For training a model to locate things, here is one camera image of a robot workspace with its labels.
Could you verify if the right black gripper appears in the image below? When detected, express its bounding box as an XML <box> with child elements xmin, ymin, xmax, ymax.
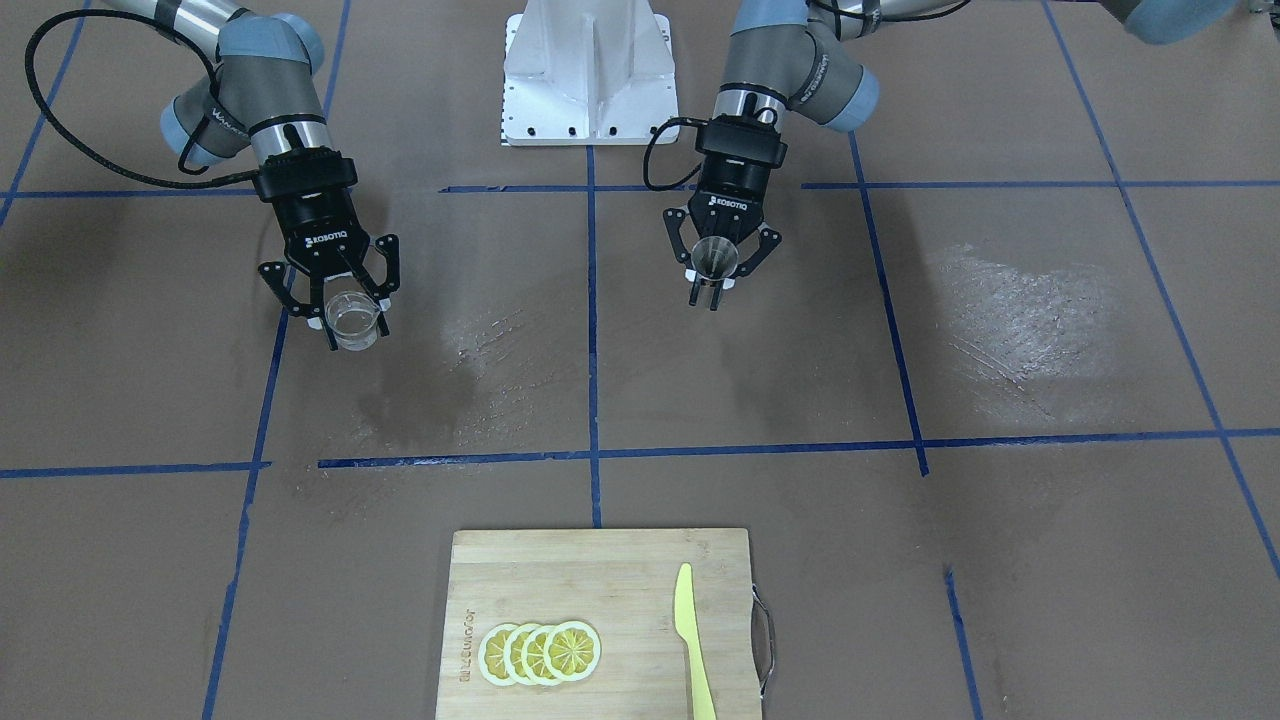
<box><xmin>251</xmin><ymin>149</ymin><xmax>401</xmax><ymax>351</ymax></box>

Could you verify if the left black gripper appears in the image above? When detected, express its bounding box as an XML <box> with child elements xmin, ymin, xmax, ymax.
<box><xmin>663</xmin><ymin>115</ymin><xmax>787</xmax><ymax>311</ymax></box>

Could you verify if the steel double jigger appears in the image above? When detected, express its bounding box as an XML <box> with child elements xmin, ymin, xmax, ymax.
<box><xmin>690</xmin><ymin>236</ymin><xmax>739</xmax><ymax>290</ymax></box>

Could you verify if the clear glass beaker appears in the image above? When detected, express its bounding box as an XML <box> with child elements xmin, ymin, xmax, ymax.
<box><xmin>325</xmin><ymin>290</ymin><xmax>381</xmax><ymax>352</ymax></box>

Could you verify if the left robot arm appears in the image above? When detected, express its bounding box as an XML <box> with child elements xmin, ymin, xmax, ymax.
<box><xmin>596</xmin><ymin>1</ymin><xmax>1277</xmax><ymax>448</ymax></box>

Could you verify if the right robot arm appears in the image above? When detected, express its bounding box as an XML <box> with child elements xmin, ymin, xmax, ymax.
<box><xmin>111</xmin><ymin>1</ymin><xmax>399</xmax><ymax>345</ymax></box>

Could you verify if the bamboo cutting board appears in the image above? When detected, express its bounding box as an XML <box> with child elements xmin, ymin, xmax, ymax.
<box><xmin>435</xmin><ymin>528</ymin><xmax>763</xmax><ymax>719</ymax></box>

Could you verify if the yellow plastic knife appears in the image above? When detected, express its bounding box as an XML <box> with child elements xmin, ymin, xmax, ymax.
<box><xmin>673</xmin><ymin>562</ymin><xmax>717</xmax><ymax>719</ymax></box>

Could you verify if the lemon slice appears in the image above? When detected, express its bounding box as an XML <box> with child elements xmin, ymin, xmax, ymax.
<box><xmin>543</xmin><ymin>620</ymin><xmax>602</xmax><ymax>682</ymax></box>
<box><xmin>480</xmin><ymin>623</ymin><xmax>517</xmax><ymax>687</ymax></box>
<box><xmin>502</xmin><ymin>623</ymin><xmax>538</xmax><ymax>685</ymax></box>
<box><xmin>520</xmin><ymin>625</ymin><xmax>561</xmax><ymax>685</ymax></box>

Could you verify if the front lemon slice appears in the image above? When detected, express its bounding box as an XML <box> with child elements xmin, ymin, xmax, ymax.
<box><xmin>543</xmin><ymin>620</ymin><xmax>602</xmax><ymax>682</ymax></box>

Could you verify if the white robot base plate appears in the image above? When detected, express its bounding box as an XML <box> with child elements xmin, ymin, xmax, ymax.
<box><xmin>500</xmin><ymin>1</ymin><xmax>678</xmax><ymax>146</ymax></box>

